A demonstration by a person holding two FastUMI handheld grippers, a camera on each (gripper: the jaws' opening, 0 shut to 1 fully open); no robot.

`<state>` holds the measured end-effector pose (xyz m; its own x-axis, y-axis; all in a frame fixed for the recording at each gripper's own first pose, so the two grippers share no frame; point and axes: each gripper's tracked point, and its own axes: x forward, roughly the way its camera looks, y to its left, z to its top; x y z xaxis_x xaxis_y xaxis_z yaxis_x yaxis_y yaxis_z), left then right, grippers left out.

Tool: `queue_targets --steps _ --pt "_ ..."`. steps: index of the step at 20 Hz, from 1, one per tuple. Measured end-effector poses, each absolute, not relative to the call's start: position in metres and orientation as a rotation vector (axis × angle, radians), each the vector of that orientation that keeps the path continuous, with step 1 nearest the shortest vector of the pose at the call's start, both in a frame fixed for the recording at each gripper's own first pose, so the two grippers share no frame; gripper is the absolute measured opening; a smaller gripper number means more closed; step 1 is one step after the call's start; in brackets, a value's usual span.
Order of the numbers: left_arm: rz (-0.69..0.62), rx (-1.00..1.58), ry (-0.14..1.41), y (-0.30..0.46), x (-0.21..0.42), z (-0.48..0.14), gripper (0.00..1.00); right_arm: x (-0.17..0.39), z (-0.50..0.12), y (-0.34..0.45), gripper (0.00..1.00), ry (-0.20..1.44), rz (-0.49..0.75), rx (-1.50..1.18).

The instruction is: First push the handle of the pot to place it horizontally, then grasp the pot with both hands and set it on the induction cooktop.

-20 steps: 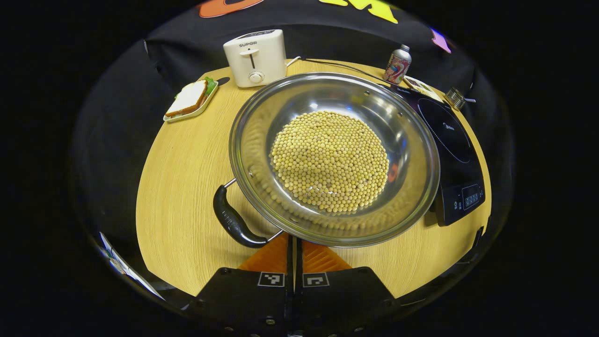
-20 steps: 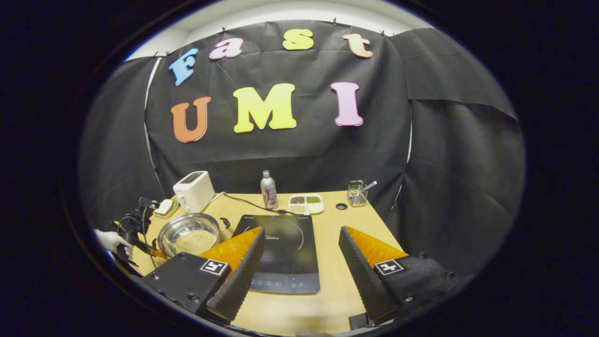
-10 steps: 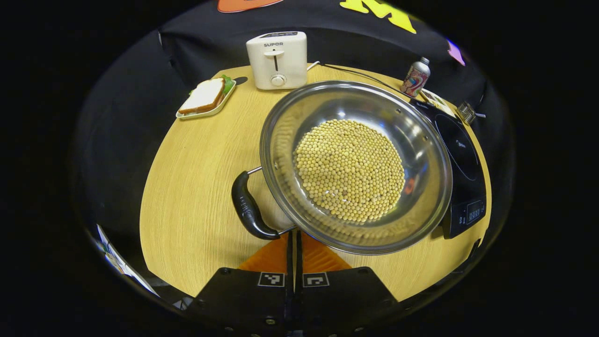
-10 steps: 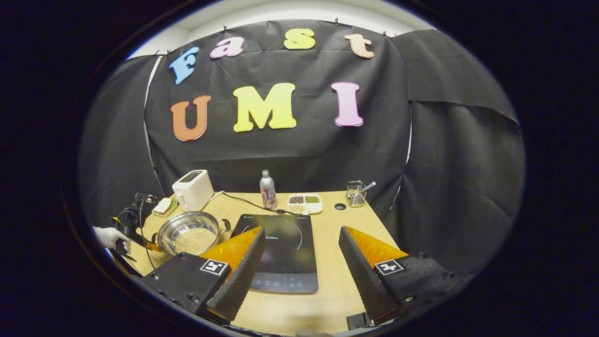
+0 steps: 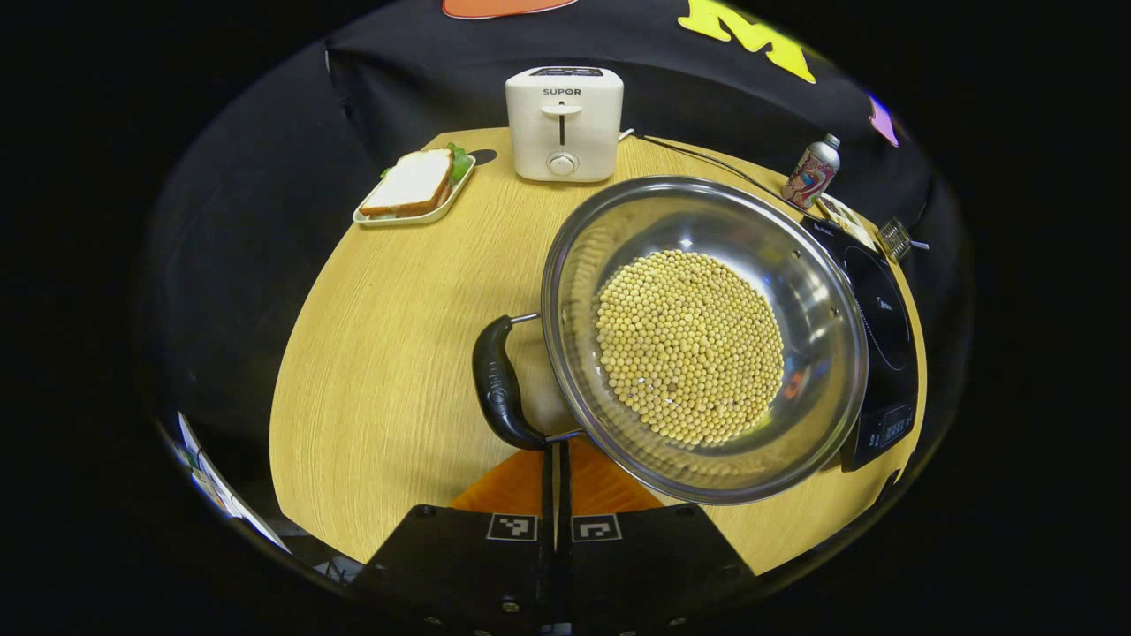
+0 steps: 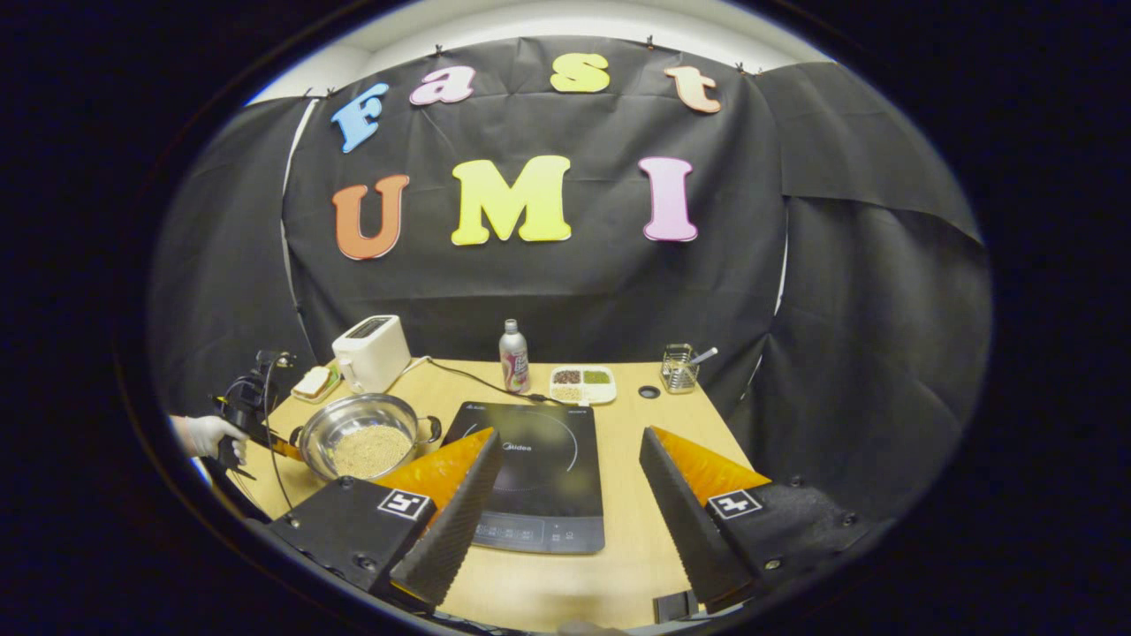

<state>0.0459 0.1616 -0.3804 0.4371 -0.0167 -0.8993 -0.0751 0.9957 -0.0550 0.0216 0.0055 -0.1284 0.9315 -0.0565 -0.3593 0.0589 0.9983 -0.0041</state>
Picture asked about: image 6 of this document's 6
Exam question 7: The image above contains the pile of yellow soybeans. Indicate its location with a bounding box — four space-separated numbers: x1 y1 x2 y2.
333 425 414 480

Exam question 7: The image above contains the stainless steel pot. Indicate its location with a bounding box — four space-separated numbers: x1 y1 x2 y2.
289 393 442 482

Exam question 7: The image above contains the white toaster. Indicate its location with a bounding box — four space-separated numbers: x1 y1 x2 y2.
331 314 413 395

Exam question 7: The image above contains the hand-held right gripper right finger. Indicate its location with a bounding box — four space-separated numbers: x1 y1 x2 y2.
640 426 871 615

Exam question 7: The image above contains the wire mesh utensil holder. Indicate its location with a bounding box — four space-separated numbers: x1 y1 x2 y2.
662 344 699 394

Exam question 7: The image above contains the white divided tray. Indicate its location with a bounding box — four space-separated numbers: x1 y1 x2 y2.
549 365 618 406

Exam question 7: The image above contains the black backdrop cloth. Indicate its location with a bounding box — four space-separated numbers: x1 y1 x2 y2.
148 35 992 522

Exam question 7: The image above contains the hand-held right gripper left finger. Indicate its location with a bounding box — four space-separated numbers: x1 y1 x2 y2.
265 428 505 612

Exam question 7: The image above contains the silver drink bottle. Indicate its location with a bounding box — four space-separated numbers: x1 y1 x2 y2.
499 319 531 395

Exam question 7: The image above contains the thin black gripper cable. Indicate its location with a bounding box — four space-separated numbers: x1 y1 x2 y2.
263 358 294 513

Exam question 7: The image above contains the small green plate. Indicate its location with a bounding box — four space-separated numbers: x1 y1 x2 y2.
292 365 342 405

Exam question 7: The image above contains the black power cable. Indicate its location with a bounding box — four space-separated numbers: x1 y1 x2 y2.
426 358 566 407

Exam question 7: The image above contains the black induction cooktop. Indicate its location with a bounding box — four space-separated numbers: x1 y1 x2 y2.
439 401 606 556

